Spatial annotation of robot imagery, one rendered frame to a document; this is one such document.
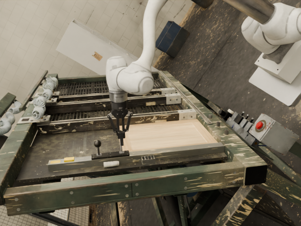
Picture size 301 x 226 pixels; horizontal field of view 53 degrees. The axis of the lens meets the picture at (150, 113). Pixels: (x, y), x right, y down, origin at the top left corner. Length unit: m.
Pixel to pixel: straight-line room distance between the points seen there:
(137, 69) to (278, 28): 0.72
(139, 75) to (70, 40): 4.52
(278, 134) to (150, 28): 0.77
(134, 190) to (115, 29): 5.88
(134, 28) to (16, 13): 2.50
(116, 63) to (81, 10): 5.70
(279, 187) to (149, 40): 0.98
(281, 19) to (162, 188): 0.97
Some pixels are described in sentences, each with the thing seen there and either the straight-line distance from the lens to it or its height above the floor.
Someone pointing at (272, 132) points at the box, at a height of 0.90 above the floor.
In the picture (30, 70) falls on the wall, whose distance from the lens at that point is 7.43.
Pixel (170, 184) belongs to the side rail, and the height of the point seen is 1.18.
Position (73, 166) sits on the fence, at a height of 1.57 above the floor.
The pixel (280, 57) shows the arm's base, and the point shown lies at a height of 0.87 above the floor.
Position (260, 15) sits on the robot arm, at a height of 1.19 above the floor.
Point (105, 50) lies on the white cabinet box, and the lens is 5.74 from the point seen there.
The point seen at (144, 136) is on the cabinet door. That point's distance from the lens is 1.91.
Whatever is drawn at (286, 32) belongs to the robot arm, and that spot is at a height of 1.05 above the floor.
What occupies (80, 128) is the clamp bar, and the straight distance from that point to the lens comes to 2.09.
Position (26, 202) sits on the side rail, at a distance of 1.49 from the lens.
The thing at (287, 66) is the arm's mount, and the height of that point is 0.84.
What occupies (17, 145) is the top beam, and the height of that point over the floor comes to 1.86.
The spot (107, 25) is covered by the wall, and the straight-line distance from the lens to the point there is 7.08.
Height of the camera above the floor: 1.87
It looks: 19 degrees down
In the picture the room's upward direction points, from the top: 61 degrees counter-clockwise
